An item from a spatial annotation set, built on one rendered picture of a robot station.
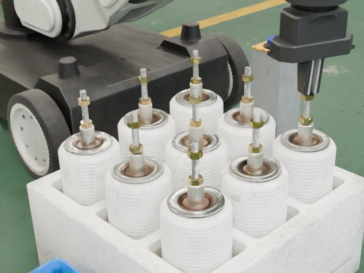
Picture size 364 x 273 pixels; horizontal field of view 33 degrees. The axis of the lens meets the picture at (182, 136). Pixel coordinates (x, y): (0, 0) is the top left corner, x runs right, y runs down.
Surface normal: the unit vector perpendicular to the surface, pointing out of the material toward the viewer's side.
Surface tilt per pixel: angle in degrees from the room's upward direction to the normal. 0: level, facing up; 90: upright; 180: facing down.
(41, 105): 31
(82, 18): 90
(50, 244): 90
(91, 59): 0
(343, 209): 90
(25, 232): 0
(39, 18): 90
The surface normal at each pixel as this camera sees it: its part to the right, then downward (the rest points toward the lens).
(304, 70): -0.93, 0.18
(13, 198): -0.03, -0.89
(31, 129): -0.75, 0.32
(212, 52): 0.45, -0.39
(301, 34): 0.36, 0.42
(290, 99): 0.69, 0.32
